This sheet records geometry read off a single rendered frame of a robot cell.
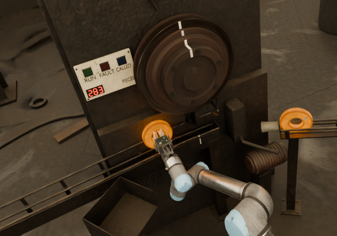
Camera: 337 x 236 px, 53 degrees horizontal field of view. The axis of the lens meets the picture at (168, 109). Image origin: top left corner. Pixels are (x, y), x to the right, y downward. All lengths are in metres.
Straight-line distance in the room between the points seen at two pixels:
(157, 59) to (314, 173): 1.52
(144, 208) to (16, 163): 1.86
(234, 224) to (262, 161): 0.67
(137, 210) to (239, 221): 0.56
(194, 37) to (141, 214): 0.84
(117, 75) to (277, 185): 1.39
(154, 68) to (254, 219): 0.72
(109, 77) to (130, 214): 0.65
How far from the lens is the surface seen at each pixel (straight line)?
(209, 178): 1.59
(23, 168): 3.23
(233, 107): 1.81
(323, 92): 3.30
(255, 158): 1.91
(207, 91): 1.55
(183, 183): 1.50
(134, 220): 1.66
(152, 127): 1.69
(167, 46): 1.44
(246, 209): 1.35
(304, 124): 1.86
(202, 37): 1.49
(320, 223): 2.33
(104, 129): 1.74
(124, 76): 1.62
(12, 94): 4.38
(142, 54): 1.45
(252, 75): 1.92
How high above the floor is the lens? 1.90
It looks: 36 degrees down
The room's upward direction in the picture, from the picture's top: 13 degrees counter-clockwise
